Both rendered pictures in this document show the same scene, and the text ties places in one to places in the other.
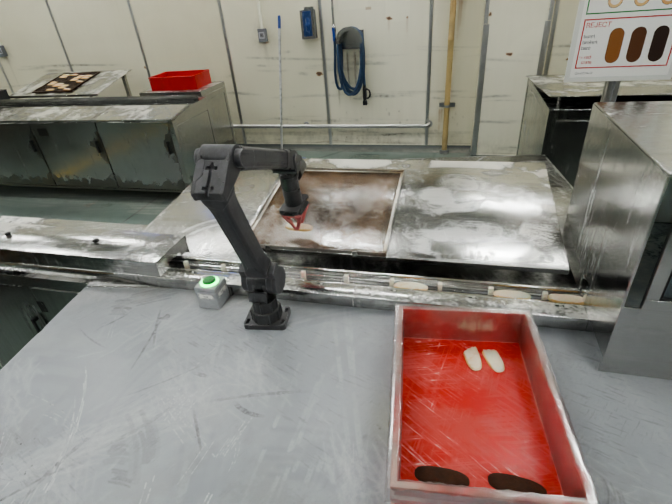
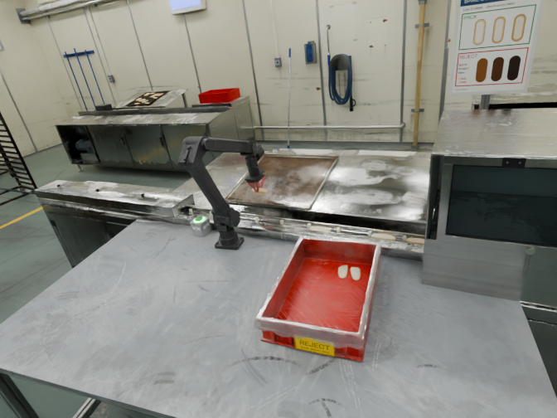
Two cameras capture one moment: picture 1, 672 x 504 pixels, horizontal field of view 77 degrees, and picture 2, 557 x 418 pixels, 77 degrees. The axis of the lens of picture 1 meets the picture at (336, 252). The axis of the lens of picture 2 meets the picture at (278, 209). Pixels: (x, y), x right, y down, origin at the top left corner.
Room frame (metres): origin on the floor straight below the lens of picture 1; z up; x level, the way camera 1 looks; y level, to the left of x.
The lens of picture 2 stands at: (-0.36, -0.34, 1.68)
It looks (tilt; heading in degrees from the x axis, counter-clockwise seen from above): 27 degrees down; 13
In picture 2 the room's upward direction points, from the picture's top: 8 degrees counter-clockwise
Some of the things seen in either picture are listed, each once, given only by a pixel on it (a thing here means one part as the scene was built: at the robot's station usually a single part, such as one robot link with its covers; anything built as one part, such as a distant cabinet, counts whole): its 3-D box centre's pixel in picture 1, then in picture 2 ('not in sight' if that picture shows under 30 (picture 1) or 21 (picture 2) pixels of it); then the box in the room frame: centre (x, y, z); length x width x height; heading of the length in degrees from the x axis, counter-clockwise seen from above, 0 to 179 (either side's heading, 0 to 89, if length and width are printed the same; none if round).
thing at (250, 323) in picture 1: (266, 308); (228, 236); (0.95, 0.21, 0.86); 0.12 x 0.09 x 0.08; 81
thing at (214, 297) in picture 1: (214, 295); (201, 229); (1.06, 0.39, 0.84); 0.08 x 0.08 x 0.11; 73
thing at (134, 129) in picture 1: (87, 132); (157, 132); (4.60, 2.51, 0.51); 3.00 x 1.26 x 1.03; 73
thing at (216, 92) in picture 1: (193, 128); (226, 129); (4.70, 1.43, 0.44); 0.70 x 0.55 x 0.87; 73
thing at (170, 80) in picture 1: (180, 80); (219, 95); (4.70, 1.43, 0.93); 0.51 x 0.36 x 0.13; 77
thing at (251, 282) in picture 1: (262, 282); (226, 220); (0.97, 0.21, 0.94); 0.09 x 0.05 x 0.10; 164
